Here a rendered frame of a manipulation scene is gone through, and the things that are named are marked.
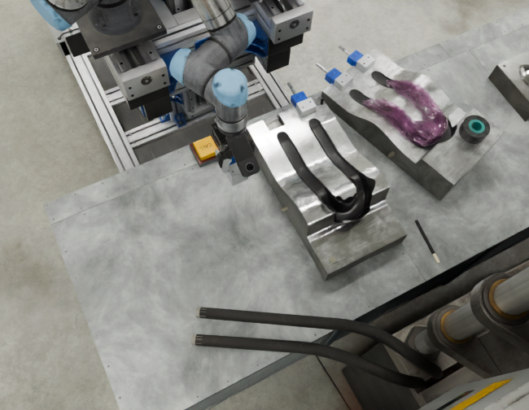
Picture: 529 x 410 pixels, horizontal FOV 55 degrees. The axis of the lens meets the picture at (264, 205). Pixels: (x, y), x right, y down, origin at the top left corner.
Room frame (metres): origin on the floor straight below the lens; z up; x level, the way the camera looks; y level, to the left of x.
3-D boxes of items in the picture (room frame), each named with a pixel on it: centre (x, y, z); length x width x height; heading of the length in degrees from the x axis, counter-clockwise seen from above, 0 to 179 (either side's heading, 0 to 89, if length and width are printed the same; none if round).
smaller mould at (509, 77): (1.15, -0.84, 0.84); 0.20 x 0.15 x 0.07; 32
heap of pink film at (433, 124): (0.96, -0.42, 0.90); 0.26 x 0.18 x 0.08; 49
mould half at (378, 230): (0.70, -0.17, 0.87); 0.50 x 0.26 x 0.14; 32
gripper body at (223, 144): (0.69, 0.10, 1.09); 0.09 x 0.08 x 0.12; 32
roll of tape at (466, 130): (0.89, -0.59, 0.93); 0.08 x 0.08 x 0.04
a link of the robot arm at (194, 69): (0.76, 0.17, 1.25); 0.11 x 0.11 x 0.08; 58
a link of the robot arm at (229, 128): (0.69, 0.10, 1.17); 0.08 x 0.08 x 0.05
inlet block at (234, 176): (0.71, 0.11, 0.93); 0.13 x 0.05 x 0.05; 32
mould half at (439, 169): (0.96, -0.42, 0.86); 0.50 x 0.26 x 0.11; 49
